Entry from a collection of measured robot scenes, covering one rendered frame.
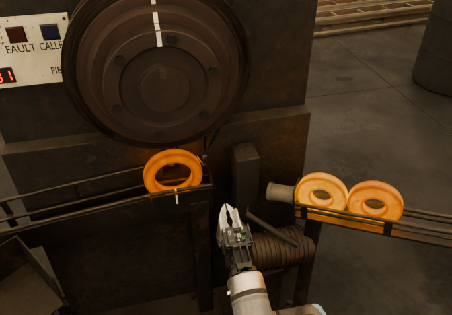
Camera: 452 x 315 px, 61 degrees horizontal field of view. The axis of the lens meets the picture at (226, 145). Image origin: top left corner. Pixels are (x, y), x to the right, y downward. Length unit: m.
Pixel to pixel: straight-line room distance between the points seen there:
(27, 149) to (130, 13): 0.56
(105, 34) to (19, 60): 0.31
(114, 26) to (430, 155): 2.30
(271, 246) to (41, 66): 0.87
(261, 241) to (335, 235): 0.83
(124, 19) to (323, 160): 1.87
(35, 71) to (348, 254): 1.57
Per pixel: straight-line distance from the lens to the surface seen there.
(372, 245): 2.10
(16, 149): 1.28
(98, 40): 0.93
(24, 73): 1.16
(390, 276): 2.01
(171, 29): 0.87
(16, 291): 1.26
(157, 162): 1.16
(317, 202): 1.26
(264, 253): 1.30
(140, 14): 0.90
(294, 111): 1.30
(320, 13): 4.71
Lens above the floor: 1.54
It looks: 36 degrees down
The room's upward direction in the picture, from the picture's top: 1 degrees counter-clockwise
